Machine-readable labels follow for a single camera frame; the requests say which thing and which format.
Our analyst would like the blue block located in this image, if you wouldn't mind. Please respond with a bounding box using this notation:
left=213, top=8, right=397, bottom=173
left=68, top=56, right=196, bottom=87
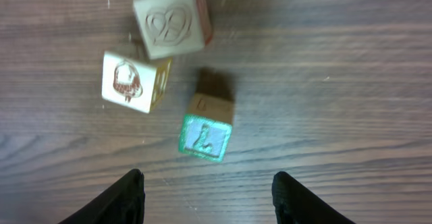
left=133, top=0, right=213, bottom=59

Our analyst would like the acorn wooden block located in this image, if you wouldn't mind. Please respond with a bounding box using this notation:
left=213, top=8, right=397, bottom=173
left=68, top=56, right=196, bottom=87
left=101, top=51, right=173, bottom=113

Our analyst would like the green top block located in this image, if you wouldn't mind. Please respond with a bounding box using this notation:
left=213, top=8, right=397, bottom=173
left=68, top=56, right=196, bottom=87
left=179, top=93, right=234, bottom=163

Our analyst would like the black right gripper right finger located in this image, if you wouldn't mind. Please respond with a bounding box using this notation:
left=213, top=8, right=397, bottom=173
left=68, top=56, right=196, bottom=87
left=271, top=171, right=354, bottom=224

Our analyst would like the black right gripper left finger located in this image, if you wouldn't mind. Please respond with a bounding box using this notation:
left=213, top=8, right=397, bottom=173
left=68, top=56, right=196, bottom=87
left=59, top=169, right=145, bottom=224

